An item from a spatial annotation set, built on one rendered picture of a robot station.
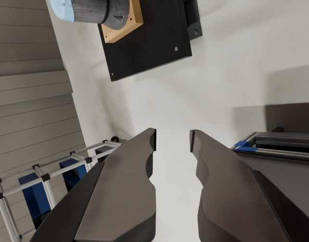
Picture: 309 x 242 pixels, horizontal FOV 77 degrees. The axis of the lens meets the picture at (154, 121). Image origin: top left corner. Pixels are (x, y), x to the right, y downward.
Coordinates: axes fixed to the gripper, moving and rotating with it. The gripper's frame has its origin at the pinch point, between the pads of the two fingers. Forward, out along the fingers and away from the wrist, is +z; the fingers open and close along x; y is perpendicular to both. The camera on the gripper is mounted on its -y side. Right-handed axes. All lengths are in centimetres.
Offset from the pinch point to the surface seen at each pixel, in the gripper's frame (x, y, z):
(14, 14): -177, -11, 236
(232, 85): 32, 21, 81
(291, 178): 34, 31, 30
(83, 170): -59, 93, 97
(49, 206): -75, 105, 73
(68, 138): -128, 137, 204
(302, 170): 35, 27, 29
